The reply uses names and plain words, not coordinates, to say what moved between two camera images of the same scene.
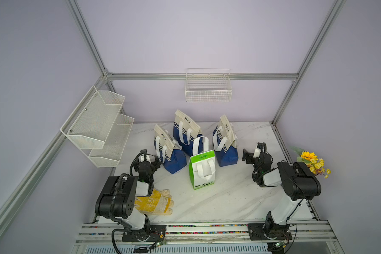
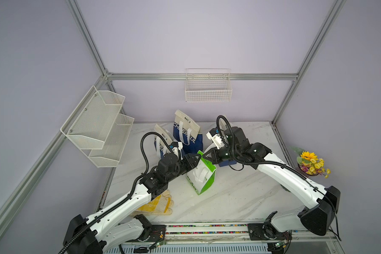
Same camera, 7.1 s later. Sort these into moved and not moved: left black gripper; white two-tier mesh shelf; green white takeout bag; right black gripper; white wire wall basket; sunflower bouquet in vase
Moved: left black gripper; green white takeout bag; right black gripper
Not moved: sunflower bouquet in vase; white two-tier mesh shelf; white wire wall basket
